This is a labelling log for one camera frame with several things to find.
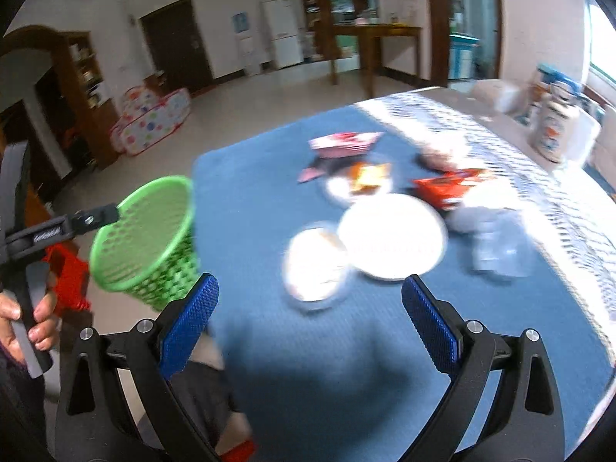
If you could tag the blue white cabinet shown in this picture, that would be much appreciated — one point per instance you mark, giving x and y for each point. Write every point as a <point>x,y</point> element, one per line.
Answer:
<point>461,56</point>

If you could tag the dark wooden door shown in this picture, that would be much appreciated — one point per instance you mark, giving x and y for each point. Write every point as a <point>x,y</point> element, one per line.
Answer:
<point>177,49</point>

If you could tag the blue ribbed table cloth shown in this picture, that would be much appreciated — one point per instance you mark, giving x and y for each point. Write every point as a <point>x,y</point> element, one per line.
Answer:
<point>355,383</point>

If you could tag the round lidded food cup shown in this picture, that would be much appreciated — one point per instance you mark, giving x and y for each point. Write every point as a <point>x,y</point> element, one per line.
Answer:
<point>316,270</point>

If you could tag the white refrigerator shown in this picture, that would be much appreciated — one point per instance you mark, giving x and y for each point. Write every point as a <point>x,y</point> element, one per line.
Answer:
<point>283,33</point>

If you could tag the white round plate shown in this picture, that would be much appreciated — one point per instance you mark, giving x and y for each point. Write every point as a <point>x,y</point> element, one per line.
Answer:
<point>392,236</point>

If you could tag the white cushion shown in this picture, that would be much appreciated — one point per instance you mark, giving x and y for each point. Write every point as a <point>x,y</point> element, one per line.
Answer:
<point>586,135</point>

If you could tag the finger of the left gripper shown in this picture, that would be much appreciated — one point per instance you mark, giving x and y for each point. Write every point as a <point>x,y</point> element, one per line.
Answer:
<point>83,222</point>

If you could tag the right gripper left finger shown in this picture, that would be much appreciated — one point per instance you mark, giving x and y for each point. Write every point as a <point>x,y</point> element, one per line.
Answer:
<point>93,420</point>

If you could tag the pink snack wrapper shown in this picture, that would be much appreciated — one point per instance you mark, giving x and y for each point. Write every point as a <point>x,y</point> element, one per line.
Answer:
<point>331,151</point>

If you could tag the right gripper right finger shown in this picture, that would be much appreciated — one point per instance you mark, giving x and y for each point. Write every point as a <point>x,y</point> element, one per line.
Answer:
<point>502,403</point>

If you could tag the green mesh trash basket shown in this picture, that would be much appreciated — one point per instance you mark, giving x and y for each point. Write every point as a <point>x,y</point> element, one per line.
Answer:
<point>148,253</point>

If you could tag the clear plastic cup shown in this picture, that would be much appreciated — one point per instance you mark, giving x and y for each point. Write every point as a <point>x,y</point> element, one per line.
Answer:
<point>501,244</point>

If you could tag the person's left hand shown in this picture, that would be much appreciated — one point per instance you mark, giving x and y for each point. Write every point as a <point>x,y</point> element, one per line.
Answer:
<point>24,330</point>

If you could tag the water dispenser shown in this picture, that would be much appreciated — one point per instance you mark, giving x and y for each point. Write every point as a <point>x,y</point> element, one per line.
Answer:
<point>247,50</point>

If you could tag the polka dot play tent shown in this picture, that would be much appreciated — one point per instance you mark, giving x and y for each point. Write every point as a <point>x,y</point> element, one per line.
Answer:
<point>147,119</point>

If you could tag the orange gold foil wrapper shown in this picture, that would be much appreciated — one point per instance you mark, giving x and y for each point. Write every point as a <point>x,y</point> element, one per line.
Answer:
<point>368,178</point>

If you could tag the Doraemon white water bottle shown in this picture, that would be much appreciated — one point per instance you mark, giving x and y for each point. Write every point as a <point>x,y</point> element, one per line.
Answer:
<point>553,113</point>

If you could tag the dark wooden table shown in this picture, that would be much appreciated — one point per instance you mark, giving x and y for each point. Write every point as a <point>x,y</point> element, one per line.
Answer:
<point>369,36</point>

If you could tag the orange wafer snack packet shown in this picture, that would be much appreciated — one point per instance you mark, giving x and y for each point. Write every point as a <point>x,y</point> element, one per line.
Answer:
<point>446,192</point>

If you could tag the wooden bookshelf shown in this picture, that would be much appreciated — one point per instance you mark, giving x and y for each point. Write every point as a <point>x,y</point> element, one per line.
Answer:
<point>82,84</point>

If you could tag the red plastic stool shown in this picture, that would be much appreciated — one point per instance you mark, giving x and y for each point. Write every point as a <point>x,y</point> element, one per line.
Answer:
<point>72,277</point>

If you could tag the clear round lid plate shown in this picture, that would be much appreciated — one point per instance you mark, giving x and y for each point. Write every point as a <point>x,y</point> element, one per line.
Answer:
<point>337,188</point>

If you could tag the white paper ball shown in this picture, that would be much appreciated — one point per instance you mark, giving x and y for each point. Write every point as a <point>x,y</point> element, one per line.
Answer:
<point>438,161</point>

